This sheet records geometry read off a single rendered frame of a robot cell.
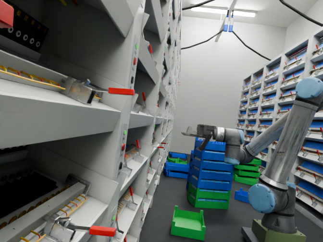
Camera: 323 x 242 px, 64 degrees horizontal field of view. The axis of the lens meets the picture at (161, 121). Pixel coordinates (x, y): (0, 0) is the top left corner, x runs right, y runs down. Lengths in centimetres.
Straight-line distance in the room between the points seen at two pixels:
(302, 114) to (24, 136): 133
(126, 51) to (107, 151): 21
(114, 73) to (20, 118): 35
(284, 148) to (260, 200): 30
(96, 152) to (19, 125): 34
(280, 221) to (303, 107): 65
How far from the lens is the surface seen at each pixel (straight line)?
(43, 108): 26
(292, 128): 146
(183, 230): 168
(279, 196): 151
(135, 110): 79
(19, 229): 38
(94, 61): 58
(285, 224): 168
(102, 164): 57
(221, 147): 220
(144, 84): 126
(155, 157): 196
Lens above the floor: 68
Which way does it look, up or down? 1 degrees down
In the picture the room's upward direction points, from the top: 8 degrees clockwise
